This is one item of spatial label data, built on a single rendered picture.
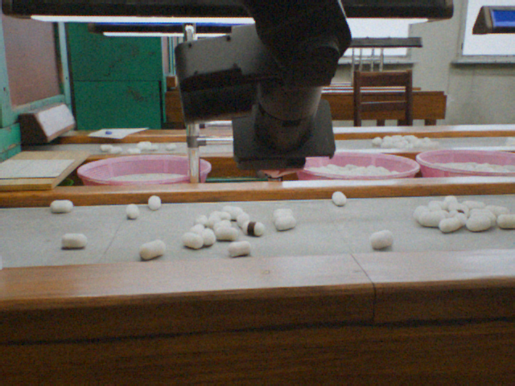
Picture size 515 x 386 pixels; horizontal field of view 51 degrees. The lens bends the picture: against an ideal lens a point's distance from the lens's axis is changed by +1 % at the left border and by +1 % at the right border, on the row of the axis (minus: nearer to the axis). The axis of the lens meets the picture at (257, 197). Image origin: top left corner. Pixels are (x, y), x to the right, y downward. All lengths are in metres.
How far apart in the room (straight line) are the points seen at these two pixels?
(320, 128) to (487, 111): 5.97
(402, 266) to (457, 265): 0.06
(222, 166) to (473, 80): 5.30
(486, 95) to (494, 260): 5.83
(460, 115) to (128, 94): 3.99
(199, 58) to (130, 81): 3.05
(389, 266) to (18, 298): 0.38
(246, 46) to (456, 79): 5.91
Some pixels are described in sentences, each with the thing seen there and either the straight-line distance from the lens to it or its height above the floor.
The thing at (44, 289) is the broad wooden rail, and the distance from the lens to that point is 0.58.
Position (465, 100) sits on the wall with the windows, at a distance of 6.37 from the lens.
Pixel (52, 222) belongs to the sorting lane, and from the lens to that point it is 0.89.
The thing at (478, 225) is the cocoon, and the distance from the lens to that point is 0.84.
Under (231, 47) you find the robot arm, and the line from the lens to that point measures 0.44.
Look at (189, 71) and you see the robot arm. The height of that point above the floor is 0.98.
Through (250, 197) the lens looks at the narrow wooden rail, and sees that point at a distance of 0.94.
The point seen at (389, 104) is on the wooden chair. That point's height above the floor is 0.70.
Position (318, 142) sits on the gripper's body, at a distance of 0.54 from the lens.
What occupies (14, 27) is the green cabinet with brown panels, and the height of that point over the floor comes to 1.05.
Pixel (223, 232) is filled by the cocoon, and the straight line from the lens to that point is 0.74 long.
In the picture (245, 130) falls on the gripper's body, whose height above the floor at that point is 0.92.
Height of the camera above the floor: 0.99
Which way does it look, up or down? 15 degrees down
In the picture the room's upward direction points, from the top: straight up
